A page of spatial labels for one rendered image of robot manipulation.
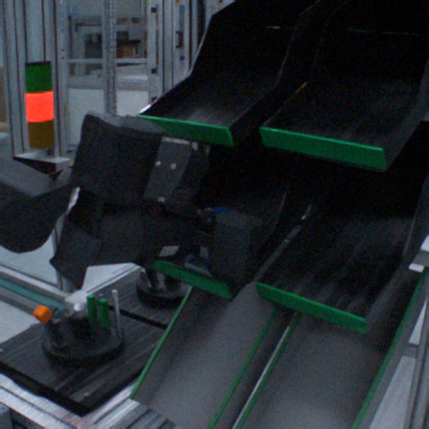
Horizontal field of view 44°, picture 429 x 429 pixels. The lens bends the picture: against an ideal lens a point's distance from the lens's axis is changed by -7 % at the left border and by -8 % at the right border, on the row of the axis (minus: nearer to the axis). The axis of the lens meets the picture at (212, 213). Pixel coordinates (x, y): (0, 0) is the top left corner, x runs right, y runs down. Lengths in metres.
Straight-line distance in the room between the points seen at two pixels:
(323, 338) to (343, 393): 0.08
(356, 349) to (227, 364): 0.16
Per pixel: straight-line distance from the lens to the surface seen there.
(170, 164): 0.53
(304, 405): 0.68
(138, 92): 6.12
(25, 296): 1.19
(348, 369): 0.68
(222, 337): 0.74
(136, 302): 1.07
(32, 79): 1.01
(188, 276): 0.62
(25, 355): 0.94
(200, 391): 0.73
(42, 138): 1.02
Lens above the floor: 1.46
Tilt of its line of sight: 19 degrees down
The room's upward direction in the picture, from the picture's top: straight up
